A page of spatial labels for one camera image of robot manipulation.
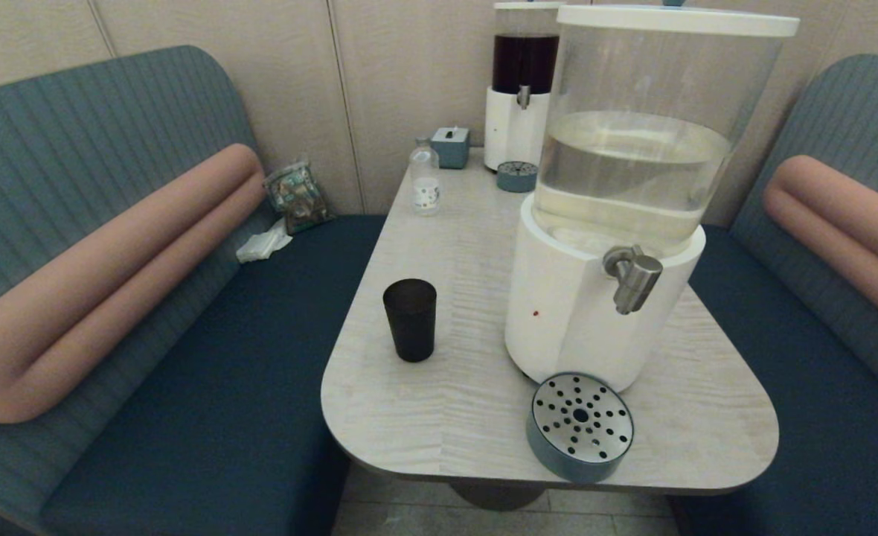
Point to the small white dispenser lid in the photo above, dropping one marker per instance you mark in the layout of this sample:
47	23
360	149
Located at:
521	6

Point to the large white dispenser lid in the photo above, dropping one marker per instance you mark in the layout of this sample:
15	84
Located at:
677	21

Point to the small steel dispenser tap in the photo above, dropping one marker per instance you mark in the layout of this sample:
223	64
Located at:
524	97

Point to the small blue drip tray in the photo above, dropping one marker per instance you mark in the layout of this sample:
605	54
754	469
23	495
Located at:
517	177

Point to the small dark drink dispenser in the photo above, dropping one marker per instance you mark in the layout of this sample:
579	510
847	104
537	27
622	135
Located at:
512	134

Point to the blue-grey tissue box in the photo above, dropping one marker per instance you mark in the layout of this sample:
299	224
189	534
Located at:
450	149

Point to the white crumpled tissue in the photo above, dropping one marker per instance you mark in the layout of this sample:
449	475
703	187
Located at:
263	244

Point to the teal upholstered bench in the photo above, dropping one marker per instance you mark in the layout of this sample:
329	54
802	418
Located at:
223	372
818	417

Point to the round metal drip tray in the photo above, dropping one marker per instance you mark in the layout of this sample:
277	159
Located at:
580	420

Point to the large clear water dispenser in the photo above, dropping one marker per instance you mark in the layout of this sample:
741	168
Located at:
569	298

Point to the large steel dispenser tap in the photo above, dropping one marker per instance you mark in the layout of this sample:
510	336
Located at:
636	283

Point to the black plastic cup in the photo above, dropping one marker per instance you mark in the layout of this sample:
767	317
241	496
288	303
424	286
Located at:
409	320

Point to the clear plastic bottle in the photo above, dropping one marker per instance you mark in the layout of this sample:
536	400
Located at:
425	186

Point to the printed snack bag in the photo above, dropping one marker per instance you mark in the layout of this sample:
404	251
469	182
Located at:
297	197

